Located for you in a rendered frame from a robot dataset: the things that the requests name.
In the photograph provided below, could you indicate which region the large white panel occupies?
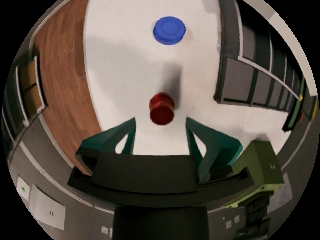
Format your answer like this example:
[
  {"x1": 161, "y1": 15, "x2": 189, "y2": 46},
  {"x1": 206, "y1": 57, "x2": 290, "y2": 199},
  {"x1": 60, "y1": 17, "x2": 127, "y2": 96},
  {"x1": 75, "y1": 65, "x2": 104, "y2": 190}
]
[{"x1": 214, "y1": 0, "x2": 318, "y2": 114}]

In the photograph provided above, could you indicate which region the red plug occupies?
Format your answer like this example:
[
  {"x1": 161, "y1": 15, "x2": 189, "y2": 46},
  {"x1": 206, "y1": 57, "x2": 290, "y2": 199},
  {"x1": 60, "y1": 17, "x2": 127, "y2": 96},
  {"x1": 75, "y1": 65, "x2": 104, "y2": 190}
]
[{"x1": 149, "y1": 93, "x2": 175, "y2": 126}]

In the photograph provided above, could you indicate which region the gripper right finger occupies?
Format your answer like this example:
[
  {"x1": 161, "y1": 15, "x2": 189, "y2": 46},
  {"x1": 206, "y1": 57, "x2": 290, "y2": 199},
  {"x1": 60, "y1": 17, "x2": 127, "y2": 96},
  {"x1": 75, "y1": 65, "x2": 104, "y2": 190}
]
[{"x1": 185, "y1": 117, "x2": 243, "y2": 183}]

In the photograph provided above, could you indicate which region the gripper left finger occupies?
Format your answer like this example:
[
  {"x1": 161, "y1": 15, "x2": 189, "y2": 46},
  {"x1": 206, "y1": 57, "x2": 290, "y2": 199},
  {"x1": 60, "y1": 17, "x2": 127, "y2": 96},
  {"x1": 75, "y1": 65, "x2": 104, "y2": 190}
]
[{"x1": 79, "y1": 117, "x2": 137, "y2": 154}]

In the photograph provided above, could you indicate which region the blue plug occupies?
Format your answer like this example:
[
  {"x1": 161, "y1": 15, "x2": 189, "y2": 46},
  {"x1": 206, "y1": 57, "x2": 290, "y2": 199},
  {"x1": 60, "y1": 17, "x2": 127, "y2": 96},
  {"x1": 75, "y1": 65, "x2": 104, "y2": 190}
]
[{"x1": 153, "y1": 16, "x2": 186, "y2": 45}]

